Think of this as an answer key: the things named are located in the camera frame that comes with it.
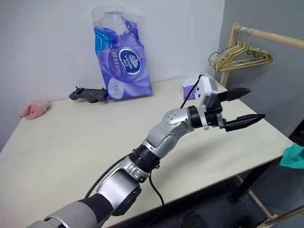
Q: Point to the purple tissue multipack bag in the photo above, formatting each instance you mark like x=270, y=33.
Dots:
x=123, y=69

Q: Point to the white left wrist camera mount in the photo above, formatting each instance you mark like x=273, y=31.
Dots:
x=204, y=95

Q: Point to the black table leg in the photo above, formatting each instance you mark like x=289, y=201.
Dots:
x=254, y=178

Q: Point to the pink cloth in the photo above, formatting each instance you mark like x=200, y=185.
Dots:
x=35, y=109

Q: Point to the dark rounded shape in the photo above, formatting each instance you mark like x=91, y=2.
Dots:
x=192, y=221

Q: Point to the black handheld controller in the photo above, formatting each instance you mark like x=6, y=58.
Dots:
x=89, y=93

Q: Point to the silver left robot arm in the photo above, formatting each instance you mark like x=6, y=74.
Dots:
x=166, y=137

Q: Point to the wooden clothes rack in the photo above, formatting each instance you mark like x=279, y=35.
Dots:
x=229, y=52

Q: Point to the green shorts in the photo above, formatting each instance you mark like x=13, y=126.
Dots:
x=293, y=158

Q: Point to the small purple tissue pack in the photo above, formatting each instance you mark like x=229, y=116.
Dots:
x=187, y=88

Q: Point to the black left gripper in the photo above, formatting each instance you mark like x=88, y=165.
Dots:
x=218, y=118

